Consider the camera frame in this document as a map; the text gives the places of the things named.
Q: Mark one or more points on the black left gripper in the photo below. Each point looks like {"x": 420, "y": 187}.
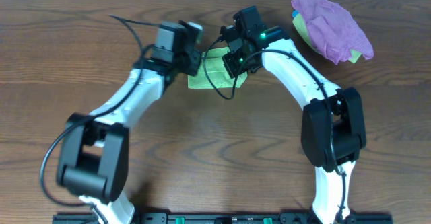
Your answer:
{"x": 194, "y": 59}

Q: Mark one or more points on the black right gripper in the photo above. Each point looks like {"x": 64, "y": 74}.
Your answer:
{"x": 234, "y": 69}

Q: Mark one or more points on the green microfiber cloth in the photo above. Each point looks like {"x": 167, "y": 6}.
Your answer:
{"x": 215, "y": 70}

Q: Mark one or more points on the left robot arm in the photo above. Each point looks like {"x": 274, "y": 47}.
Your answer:
{"x": 94, "y": 158}

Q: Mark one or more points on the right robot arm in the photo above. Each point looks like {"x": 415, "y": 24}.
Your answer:
{"x": 333, "y": 131}

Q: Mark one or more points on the light green cloth underneath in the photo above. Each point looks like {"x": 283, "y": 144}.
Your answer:
{"x": 300, "y": 27}

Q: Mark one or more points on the blue cloth corner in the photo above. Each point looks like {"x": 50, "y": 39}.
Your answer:
{"x": 294, "y": 14}

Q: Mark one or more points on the purple microfiber cloth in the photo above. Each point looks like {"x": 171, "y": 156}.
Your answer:
{"x": 332, "y": 30}

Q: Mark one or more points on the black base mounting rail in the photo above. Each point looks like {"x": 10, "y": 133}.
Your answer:
{"x": 282, "y": 218}

